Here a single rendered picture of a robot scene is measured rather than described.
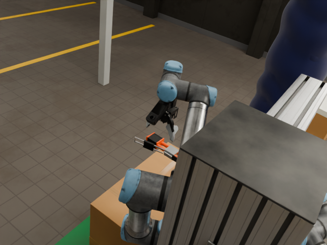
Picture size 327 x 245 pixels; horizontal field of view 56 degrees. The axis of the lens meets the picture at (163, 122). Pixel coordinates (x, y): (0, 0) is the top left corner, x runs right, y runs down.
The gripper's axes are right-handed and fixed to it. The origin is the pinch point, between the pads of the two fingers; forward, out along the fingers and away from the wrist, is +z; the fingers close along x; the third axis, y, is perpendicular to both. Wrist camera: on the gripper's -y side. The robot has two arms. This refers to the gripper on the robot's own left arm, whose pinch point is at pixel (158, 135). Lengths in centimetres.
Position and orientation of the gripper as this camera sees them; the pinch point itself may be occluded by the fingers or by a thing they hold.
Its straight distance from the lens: 141.4
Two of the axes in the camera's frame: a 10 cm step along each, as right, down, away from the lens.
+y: 5.8, -4.0, 7.1
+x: -8.0, -4.4, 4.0
